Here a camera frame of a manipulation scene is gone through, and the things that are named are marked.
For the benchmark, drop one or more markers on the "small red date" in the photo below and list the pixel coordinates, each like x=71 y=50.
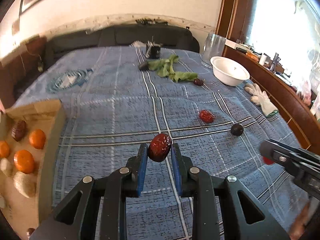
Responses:
x=206 y=116

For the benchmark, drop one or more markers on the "wooden sideboard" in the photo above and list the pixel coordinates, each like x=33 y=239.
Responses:
x=232 y=24

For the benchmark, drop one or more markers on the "green leafy vegetable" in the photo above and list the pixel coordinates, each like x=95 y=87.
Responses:
x=165 y=68

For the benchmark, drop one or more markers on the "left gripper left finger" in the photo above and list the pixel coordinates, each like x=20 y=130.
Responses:
x=97 y=204

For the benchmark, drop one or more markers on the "small black adapter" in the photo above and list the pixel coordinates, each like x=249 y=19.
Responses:
x=143 y=66

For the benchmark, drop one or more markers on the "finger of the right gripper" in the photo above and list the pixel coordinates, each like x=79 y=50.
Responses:
x=296 y=161

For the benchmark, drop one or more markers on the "red tomato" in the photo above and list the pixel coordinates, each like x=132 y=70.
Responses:
x=267 y=161

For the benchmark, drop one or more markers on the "brown armchair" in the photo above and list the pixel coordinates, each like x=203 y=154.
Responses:
x=19 y=63

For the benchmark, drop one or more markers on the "small orange mandarin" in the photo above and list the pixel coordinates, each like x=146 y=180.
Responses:
x=37 y=139

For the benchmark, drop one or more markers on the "cardboard box tray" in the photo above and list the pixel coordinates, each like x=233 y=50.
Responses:
x=19 y=213

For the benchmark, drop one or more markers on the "blue plaid tablecloth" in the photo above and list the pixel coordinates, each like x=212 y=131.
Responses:
x=112 y=108

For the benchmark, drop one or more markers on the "black device with antenna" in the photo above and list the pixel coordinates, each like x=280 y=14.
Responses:
x=153 y=50

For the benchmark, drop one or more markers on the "large wrinkled red date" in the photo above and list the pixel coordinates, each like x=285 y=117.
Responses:
x=19 y=130

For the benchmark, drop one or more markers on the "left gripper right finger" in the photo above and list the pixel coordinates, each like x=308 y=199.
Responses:
x=222 y=206

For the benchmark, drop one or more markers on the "black leather sofa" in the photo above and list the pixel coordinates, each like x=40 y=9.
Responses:
x=120 y=35

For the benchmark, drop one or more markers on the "white work glove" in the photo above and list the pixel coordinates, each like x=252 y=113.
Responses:
x=260 y=98

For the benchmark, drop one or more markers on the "dark plum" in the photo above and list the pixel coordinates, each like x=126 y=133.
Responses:
x=237 y=129

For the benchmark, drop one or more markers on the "clear glass jar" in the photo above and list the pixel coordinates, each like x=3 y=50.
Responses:
x=213 y=46

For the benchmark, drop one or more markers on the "white bowl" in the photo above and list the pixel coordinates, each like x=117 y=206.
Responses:
x=228 y=71

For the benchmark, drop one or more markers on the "far dark red date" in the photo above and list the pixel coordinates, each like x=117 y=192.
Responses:
x=198 y=82

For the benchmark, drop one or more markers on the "large orange mandarin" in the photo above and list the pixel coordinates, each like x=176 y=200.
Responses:
x=24 y=161

